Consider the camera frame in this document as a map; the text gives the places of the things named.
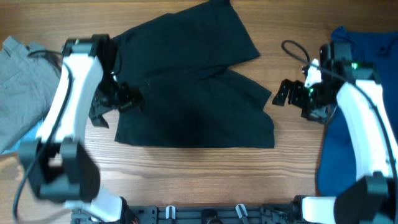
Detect black t-shirt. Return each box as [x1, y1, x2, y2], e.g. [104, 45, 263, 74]
[115, 1, 275, 148]

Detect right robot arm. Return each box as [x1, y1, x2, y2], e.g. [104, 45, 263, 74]
[272, 42, 397, 223]

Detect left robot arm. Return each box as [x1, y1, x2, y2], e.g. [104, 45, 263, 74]
[19, 34, 144, 223]

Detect blue shirt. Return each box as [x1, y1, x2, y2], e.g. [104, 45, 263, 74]
[317, 26, 397, 196]

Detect grey folded trousers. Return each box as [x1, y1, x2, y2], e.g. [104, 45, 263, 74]
[1, 35, 62, 153]

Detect light blue jeans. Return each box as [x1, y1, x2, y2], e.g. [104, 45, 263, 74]
[1, 119, 44, 154]

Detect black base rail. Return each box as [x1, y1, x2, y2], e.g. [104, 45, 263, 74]
[70, 203, 299, 224]

